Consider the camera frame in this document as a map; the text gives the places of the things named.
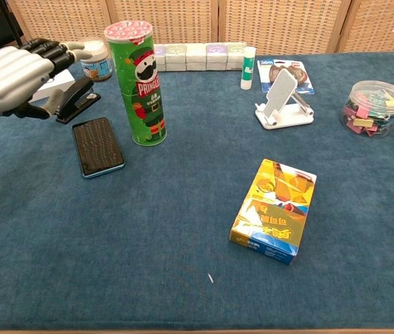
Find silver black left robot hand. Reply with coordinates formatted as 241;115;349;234
0;38;95;121

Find light blue smartphone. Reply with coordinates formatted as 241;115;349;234
72;116;126;180

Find pink lid snack can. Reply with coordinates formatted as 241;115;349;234
103;19;168;147

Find white folding phone stand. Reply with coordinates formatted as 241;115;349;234
254;67;315;131

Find black tripod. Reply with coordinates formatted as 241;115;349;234
1;0;24;48

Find white USB hub box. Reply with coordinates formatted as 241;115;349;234
28;68;76;104

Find black stapler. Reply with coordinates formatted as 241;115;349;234
55;76;102;125

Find white lidded small jar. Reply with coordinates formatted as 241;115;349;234
80;40;111;83

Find wrapped pack of small boxes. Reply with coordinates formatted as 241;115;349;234
153;42;249;72

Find blue table mat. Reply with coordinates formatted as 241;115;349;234
0;51;394;330

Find white green glue stick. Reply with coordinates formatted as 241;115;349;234
240;46;255;90

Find woven bamboo folding screen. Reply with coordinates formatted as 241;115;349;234
7;0;394;55

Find blister pack correction tapes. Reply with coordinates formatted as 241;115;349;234
256;58;316;95

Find yellow blue cardboard box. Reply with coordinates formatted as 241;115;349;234
229;159;318;266

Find clear tub of binder clips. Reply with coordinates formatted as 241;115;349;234
339;80;394;138

